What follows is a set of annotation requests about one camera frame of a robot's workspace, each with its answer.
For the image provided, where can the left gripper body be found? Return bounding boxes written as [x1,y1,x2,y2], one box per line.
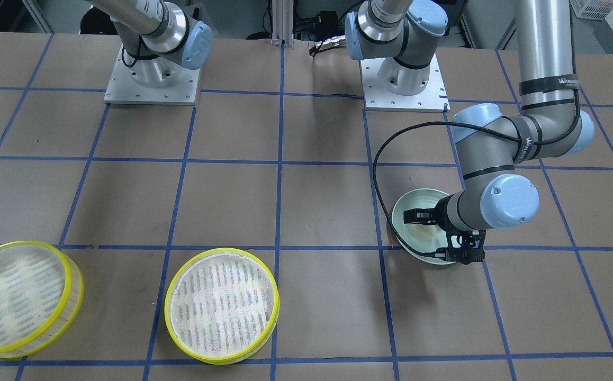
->
[430,196,453,232]

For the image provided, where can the white steamed bun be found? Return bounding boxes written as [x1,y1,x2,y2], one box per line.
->
[407,224,437,241]

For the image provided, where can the yellow bamboo steamer tray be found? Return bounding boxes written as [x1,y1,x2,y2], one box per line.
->
[164,248,281,366]

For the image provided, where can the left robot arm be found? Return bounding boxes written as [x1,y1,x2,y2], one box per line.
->
[345,1,594,231]

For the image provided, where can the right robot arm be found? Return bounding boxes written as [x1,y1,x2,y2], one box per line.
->
[89,1,213,74]

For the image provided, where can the light green plate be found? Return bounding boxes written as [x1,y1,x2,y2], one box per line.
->
[391,188,448,253]

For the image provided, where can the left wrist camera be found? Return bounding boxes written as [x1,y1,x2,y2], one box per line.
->
[434,229,486,265]

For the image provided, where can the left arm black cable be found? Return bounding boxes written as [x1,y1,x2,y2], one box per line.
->
[372,121,529,260]

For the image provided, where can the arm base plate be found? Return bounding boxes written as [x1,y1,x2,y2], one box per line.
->
[359,55,451,112]
[104,46,200,106]

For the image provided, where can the aluminium frame post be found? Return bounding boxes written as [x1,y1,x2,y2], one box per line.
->
[271,0,295,49]

